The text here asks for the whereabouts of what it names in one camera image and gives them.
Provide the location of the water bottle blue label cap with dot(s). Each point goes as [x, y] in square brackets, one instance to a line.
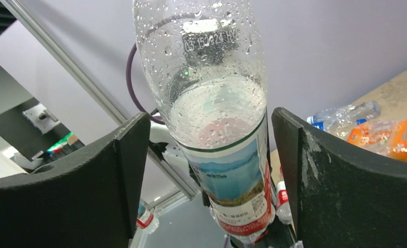
[146, 220]

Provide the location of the crushed orange label bottle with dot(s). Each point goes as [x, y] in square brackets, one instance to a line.
[387, 138]

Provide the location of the small bottle red white label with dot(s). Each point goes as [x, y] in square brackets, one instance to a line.
[283, 210]

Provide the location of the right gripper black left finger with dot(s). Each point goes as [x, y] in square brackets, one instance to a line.
[88, 198]

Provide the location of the water bottle lake picture label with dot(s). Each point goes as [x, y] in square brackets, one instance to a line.
[204, 64]

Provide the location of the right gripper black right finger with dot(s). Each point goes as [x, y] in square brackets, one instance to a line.
[340, 195]

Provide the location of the clear crushed bottle blue label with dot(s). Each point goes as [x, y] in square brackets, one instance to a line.
[340, 121]

